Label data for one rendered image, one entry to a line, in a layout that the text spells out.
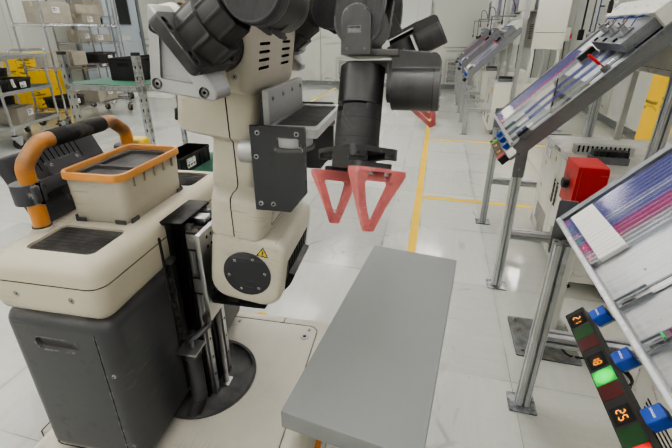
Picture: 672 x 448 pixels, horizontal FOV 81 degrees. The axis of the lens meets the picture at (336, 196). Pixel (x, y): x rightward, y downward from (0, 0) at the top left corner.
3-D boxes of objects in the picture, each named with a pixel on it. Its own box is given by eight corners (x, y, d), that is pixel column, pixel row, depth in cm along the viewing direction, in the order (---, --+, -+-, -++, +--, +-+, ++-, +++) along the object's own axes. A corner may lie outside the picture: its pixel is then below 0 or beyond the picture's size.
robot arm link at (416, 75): (358, 16, 53) (341, 3, 45) (446, 12, 50) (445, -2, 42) (356, 107, 56) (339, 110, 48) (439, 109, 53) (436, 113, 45)
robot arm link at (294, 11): (227, 4, 56) (205, -5, 51) (279, -48, 52) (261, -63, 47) (263, 59, 57) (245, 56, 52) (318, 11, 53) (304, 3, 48)
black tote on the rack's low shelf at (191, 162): (160, 188, 228) (156, 170, 223) (134, 186, 232) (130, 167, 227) (211, 159, 279) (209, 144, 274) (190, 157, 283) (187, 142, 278)
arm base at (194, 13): (194, 21, 60) (145, 19, 49) (230, -16, 57) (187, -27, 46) (230, 68, 62) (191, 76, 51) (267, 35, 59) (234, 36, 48)
